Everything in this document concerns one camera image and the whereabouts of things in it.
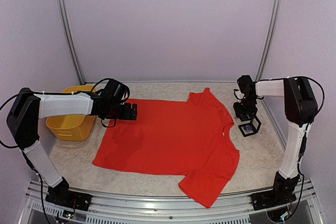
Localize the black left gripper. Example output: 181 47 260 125
106 102 137 120

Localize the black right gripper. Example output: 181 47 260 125
234 95 257 117

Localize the red t-shirt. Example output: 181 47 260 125
93 88 240 208

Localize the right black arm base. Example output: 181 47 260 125
251 172 300 210

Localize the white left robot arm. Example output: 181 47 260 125
6 87 138 206

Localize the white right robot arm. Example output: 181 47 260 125
233 75 323 205

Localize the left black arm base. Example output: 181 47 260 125
46 178 92 211

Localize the blue brooch in front box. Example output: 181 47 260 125
244 125 253 132

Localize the front black display box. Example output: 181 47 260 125
238 115 261 137

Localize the yellow plastic basket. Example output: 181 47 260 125
46 85 96 141

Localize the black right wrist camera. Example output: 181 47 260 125
234 75 257 100

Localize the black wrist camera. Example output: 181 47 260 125
234 75 257 100
101 79 130 104

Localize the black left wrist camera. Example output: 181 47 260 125
101 79 130 104

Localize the right aluminium frame post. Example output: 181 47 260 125
255 0 281 81

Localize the aluminium frame post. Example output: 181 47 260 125
255 0 281 81
57 0 86 85

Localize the aluminium front rail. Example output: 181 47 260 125
18 179 323 224

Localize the left aluminium frame post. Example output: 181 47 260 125
57 0 86 85

